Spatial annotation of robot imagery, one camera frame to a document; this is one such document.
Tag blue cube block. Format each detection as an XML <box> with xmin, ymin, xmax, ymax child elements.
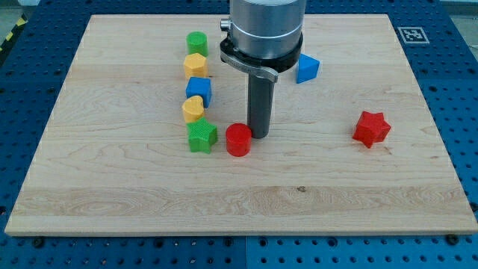
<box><xmin>185</xmin><ymin>77</ymin><xmax>212</xmax><ymax>108</ymax></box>

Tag white fiducial marker tag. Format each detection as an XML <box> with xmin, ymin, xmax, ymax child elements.
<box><xmin>397</xmin><ymin>26</ymin><xmax>429</xmax><ymax>44</ymax></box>

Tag red cylinder block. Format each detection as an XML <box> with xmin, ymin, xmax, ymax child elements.
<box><xmin>226</xmin><ymin>123</ymin><xmax>252</xmax><ymax>157</ymax></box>

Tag green cylinder block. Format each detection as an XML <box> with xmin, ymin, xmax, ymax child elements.
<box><xmin>186</xmin><ymin>31</ymin><xmax>208</xmax><ymax>57</ymax></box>

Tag green star block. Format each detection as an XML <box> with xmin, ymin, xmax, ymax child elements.
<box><xmin>187</xmin><ymin>117</ymin><xmax>218</xmax><ymax>154</ymax></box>

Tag red star block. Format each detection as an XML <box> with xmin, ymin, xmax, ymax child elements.
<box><xmin>353</xmin><ymin>111</ymin><xmax>391</xmax><ymax>148</ymax></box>

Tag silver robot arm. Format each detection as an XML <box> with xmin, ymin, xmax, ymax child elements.
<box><xmin>220</xmin><ymin>0</ymin><xmax>306</xmax><ymax>139</ymax></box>

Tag yellow hexagon block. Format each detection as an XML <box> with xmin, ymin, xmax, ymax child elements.
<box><xmin>183</xmin><ymin>53</ymin><xmax>208</xmax><ymax>80</ymax></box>

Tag wooden board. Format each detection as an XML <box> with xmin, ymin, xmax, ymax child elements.
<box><xmin>5</xmin><ymin>14</ymin><xmax>477</xmax><ymax>236</ymax></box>

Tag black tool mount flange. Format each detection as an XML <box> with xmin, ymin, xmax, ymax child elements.
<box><xmin>220</xmin><ymin>34</ymin><xmax>303</xmax><ymax>83</ymax></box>

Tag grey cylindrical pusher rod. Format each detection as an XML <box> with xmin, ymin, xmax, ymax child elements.
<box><xmin>247</xmin><ymin>75</ymin><xmax>274</xmax><ymax>139</ymax></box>

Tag yellow heart block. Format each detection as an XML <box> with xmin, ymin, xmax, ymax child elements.
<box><xmin>181</xmin><ymin>95</ymin><xmax>205</xmax><ymax>123</ymax></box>

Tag blue triangle block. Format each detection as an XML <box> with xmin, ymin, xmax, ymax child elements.
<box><xmin>296</xmin><ymin>54</ymin><xmax>320</xmax><ymax>84</ymax></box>

